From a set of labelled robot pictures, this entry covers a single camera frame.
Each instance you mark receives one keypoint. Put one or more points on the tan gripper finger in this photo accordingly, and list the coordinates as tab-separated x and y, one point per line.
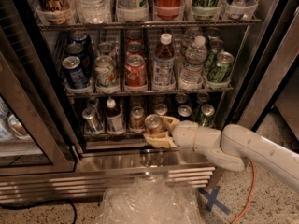
170	123
160	140

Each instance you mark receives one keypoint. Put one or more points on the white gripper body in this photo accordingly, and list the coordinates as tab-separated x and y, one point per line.
184	134

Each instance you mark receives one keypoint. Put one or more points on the orange soda can front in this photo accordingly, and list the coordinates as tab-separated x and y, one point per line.
153	124

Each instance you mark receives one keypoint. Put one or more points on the orange soda can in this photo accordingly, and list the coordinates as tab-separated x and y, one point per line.
160	109
137	119
153	124

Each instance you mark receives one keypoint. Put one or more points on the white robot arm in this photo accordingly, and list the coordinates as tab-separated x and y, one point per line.
231	148

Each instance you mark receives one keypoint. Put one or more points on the orange soda can behind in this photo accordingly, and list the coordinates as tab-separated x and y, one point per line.
160	109

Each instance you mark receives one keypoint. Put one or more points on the blue pepsi can bottom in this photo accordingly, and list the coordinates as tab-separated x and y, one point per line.
184	112

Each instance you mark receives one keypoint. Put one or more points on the green can bottom front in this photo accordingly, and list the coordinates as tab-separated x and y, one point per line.
206	115

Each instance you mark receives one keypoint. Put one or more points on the orange soda can left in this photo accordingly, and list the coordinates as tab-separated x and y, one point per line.
137	119

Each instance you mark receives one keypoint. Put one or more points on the tea bottle middle shelf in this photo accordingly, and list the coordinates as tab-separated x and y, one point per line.
163	61

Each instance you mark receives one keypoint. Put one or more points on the tea bottle shelf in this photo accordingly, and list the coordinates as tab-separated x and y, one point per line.
163	61
114	116

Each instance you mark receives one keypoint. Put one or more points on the water bottle middle shelf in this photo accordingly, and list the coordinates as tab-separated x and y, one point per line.
195	56

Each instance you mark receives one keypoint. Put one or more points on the water bottle shelf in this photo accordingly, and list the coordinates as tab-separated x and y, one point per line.
195	56
94	11

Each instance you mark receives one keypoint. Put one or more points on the tea bottle bottom shelf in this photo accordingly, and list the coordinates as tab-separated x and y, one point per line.
114	116

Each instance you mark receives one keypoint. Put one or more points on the red coke can front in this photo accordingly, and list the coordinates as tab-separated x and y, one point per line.
135	71

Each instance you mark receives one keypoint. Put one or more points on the red coke can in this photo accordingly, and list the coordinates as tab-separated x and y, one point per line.
135	71
167	9
134	48

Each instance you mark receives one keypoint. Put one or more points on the silver can bottom left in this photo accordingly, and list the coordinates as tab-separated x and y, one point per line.
93	122

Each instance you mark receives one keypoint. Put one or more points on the green can middle front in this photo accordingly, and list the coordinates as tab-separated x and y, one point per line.
221	68

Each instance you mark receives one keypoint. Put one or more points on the white green can middle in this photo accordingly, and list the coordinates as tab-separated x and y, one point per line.
105	71

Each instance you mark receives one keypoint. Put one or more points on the blue can middle front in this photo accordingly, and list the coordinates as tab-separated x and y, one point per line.
74	72

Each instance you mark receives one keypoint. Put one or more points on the stainless steel fridge cabinet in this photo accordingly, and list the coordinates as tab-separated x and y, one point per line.
101	161

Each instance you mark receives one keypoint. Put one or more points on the red coke can top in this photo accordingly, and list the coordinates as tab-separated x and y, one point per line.
167	9

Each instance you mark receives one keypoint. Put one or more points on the open fridge door right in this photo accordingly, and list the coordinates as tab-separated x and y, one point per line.
261	70

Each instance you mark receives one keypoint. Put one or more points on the glass fridge door left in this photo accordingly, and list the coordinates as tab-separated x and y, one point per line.
21	97

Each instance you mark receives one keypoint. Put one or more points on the green can top shelf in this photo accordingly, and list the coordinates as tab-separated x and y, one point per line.
204	9

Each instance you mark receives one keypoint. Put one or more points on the water bottle top shelf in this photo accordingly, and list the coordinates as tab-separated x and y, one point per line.
94	11

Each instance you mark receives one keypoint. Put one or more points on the tan can top left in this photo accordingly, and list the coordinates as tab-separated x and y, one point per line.
57	8

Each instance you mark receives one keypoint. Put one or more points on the clear plastic wrap bundle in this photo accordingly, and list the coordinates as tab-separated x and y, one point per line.
150	201

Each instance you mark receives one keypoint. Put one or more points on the blue tape cross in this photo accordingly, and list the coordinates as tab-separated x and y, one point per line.
213	201

